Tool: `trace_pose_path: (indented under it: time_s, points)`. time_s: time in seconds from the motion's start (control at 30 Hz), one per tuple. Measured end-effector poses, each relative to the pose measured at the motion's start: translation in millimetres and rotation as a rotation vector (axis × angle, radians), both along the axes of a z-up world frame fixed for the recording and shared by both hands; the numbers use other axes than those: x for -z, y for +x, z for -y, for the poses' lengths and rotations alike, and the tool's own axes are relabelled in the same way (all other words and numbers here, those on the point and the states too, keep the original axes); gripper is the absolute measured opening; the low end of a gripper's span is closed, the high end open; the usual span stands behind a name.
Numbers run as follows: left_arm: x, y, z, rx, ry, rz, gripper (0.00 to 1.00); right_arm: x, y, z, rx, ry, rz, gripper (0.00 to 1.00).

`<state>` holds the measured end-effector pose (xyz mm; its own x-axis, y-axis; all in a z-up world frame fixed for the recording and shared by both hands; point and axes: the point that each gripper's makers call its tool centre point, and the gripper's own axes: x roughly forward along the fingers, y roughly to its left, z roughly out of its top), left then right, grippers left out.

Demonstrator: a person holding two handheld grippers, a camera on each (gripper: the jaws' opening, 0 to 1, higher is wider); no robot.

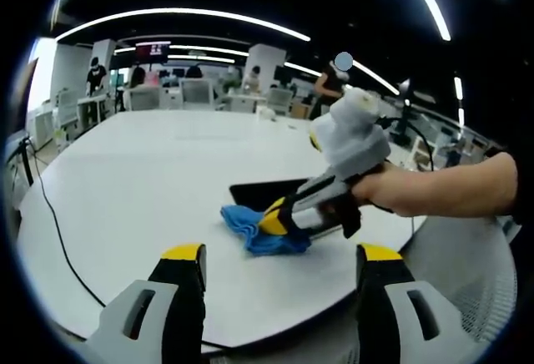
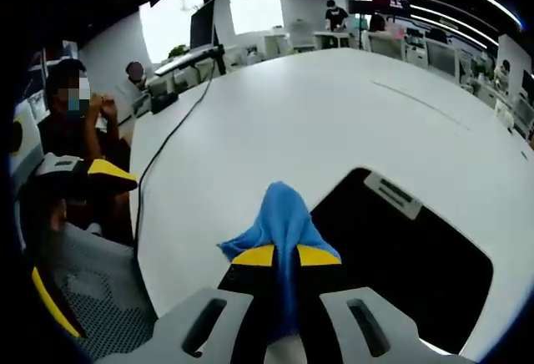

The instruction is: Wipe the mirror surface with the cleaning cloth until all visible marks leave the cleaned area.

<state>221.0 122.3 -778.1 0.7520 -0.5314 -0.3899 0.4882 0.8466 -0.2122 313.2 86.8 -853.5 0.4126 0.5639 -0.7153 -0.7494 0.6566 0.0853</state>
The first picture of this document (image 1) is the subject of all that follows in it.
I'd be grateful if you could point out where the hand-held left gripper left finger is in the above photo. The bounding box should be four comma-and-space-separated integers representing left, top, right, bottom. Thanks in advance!
85, 243, 208, 364

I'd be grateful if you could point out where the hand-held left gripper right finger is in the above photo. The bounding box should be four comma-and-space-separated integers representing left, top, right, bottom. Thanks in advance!
355, 243, 465, 364

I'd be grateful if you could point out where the blue cleaning cloth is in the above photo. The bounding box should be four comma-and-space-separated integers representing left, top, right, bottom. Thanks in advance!
219, 204, 312, 258

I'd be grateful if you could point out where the person's right hand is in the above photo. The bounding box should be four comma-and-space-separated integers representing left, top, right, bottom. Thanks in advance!
351, 162, 405, 215

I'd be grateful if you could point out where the small white object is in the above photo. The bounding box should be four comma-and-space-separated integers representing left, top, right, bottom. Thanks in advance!
255, 105, 277, 123

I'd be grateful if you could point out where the long ceiling light strip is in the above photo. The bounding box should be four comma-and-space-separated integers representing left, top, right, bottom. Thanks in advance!
55, 8, 312, 44

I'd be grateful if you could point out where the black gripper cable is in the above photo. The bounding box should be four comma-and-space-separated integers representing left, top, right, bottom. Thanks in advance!
374, 114, 436, 173

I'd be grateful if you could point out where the long black table cable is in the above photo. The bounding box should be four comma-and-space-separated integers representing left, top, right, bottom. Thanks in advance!
23, 137, 234, 351

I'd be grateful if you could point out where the red wall screen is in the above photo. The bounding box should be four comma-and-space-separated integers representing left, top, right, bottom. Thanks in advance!
134, 39, 173, 63

